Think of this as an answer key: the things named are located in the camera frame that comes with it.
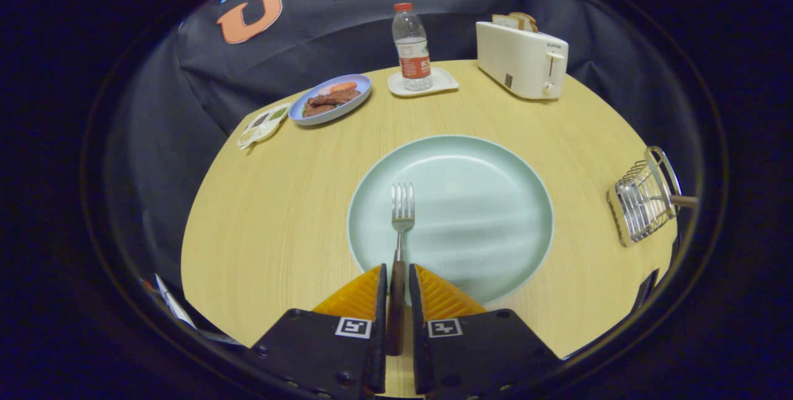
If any wooden handled metal fork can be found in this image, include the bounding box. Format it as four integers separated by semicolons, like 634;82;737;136
386;183;416;356

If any white divided sauce dish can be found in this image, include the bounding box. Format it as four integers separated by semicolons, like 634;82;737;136
237;103;291;150

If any black table bracket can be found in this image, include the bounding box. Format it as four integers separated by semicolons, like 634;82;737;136
632;270;659;314

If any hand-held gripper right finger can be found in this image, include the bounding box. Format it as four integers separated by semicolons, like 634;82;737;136
409;264;564;398

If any metal wire cutlery basket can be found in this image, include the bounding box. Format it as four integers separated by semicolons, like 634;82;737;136
607;146;685;247

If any white paper sheet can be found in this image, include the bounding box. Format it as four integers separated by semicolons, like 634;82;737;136
154;273;198;329

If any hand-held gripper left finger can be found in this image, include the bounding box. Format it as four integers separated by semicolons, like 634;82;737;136
245;264;388;400

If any blue plate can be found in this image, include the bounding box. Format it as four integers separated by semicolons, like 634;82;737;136
288;74;373;126

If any white toaster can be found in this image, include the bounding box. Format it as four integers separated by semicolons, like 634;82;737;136
476;20;569;100

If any pale green plate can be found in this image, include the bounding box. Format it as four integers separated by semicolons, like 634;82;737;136
347;135;555;307

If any white square coaster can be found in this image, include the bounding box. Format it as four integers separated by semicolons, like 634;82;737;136
388;67;460;97

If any clear red label water bottle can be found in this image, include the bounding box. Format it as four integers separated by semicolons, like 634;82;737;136
392;2;433;92

